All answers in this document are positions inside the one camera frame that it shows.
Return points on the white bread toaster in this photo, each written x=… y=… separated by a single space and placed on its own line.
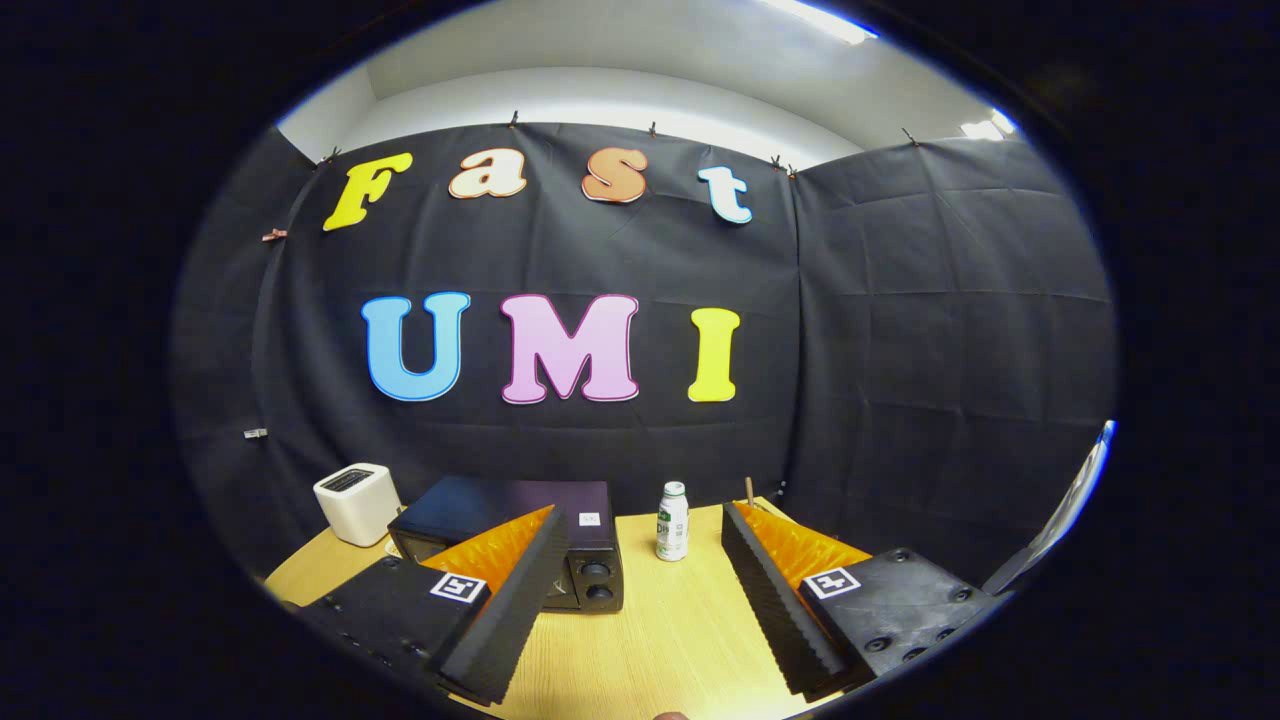
x=355 y=505

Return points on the black backdrop cloth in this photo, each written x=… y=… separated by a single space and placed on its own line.
x=900 y=350

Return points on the long ceiling light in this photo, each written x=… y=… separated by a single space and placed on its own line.
x=820 y=20

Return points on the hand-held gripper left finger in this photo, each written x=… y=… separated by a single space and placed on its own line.
x=520 y=610

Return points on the black toaster oven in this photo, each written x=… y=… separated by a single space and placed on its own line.
x=480 y=498

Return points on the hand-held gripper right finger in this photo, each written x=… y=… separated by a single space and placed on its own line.
x=770 y=610

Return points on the small ceiling light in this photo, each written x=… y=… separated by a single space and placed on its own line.
x=985 y=127

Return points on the white bottle with green label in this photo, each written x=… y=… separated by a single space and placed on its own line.
x=672 y=528

